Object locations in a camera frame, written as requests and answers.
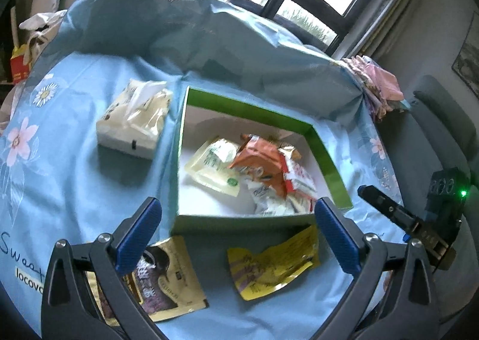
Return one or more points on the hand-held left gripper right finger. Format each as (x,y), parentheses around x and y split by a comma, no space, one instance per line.
(335,235)

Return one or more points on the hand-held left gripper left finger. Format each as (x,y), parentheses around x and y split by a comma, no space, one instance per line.
(140,229)

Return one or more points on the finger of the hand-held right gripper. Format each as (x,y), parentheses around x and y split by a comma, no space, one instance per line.
(385,205)

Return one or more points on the gold brown snack packet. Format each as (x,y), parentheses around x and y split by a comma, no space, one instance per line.
(168,280)

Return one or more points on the kraft beige red snack packet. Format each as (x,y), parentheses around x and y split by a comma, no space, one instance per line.
(299,182)

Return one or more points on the yellow snack packet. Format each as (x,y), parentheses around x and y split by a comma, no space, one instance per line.
(269,272)

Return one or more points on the green cardboard box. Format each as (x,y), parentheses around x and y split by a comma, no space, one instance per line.
(239,225)

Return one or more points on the orange snack packet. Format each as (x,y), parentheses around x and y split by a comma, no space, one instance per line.
(258,160)

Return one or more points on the white crinkled snack packet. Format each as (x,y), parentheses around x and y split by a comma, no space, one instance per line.
(267,197)

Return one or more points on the blue floral bedsheet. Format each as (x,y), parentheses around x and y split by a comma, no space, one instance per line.
(75,175)

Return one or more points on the pale green snack packet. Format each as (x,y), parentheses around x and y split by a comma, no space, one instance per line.
(209,171)

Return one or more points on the small gold snack packet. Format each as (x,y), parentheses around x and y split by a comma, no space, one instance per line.
(290,151)

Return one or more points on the soft tissue pack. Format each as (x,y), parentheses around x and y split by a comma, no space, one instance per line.
(123,134)

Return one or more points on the grey chair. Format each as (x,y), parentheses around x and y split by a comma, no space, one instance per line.
(438,115)

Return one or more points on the pink cloth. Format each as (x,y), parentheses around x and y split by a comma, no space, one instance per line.
(381,81)

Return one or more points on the red yellow paper bag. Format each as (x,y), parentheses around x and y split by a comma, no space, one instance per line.
(20,68)

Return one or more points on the white plastic bag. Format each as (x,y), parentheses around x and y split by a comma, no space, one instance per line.
(37,21)

